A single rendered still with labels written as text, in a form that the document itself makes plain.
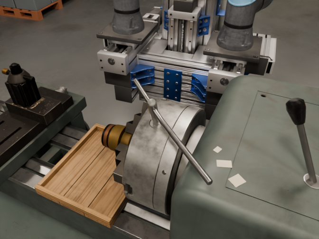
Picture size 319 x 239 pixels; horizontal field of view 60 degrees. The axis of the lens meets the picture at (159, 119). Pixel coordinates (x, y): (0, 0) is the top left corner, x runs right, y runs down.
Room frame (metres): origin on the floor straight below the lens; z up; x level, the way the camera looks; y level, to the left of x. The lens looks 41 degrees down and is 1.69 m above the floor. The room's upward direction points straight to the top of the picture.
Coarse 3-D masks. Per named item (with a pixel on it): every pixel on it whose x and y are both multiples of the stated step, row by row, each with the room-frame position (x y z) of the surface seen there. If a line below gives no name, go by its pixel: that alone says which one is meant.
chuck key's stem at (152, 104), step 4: (148, 100) 0.50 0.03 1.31; (152, 100) 0.50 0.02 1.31; (148, 104) 0.49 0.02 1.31; (152, 104) 0.49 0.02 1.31; (156, 104) 0.49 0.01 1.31; (148, 108) 0.49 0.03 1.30; (152, 108) 0.49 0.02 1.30; (152, 112) 0.49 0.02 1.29; (152, 116) 0.49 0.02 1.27; (156, 120) 0.50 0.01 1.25; (156, 124) 0.51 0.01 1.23
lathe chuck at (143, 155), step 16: (144, 112) 0.55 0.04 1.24; (160, 112) 0.55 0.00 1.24; (176, 112) 0.55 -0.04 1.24; (144, 128) 0.50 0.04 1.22; (160, 128) 0.50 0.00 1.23; (144, 144) 0.47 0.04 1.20; (160, 144) 0.46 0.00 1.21; (128, 160) 0.45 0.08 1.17; (144, 160) 0.44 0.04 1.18; (128, 176) 0.43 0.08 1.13; (144, 176) 0.42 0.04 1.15; (144, 192) 0.40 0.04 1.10
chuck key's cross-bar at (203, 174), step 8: (136, 80) 0.58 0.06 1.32; (144, 96) 0.53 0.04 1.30; (160, 120) 0.46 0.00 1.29; (168, 128) 0.43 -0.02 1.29; (176, 136) 0.40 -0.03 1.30; (176, 144) 0.38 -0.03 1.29; (184, 152) 0.36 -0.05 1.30; (192, 160) 0.33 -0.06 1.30; (200, 168) 0.31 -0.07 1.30; (208, 176) 0.29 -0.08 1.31; (208, 184) 0.28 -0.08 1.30
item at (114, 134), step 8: (104, 128) 0.63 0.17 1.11; (112, 128) 0.63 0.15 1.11; (120, 128) 0.62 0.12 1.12; (104, 136) 0.60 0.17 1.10; (112, 136) 0.59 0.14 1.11; (120, 136) 0.59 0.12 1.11; (128, 136) 0.59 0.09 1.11; (104, 144) 0.59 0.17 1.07; (112, 144) 0.58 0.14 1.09; (128, 144) 0.57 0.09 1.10
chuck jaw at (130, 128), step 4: (164, 100) 0.65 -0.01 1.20; (144, 104) 0.63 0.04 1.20; (144, 108) 0.62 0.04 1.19; (136, 116) 0.62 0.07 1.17; (140, 116) 0.62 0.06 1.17; (132, 120) 0.65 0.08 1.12; (136, 120) 0.61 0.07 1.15; (128, 124) 0.61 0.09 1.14; (132, 124) 0.61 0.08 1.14; (136, 124) 0.61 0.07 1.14; (128, 128) 0.61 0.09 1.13; (132, 128) 0.60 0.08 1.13; (128, 132) 0.60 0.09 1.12; (132, 132) 0.60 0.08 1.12
